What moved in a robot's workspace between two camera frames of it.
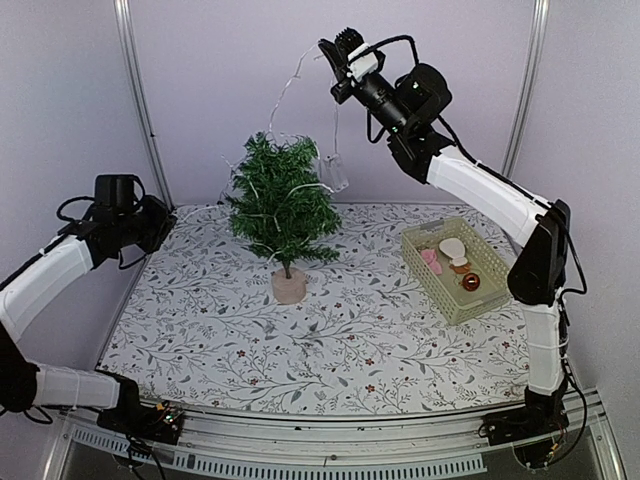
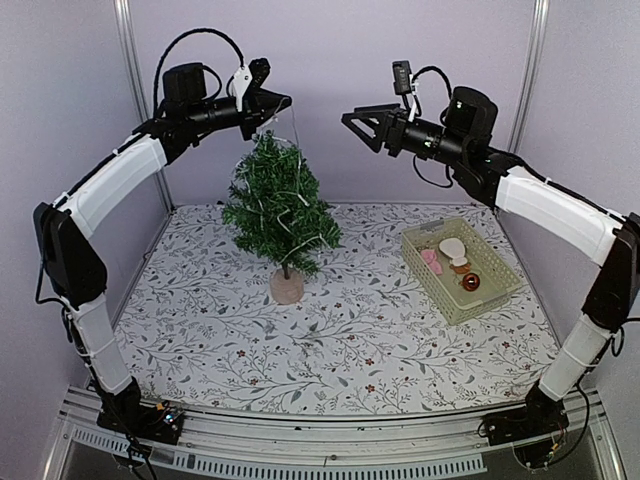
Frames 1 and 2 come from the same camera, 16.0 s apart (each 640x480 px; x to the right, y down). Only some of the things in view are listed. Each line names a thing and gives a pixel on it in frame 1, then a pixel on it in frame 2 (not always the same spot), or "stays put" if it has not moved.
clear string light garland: x=270 y=127 to x=314 y=238
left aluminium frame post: x=125 y=15 stays put
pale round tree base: x=289 y=290 stays put
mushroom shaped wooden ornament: x=454 y=248 stays put
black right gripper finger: x=332 y=53 to x=375 y=120
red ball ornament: x=471 y=282 stays put
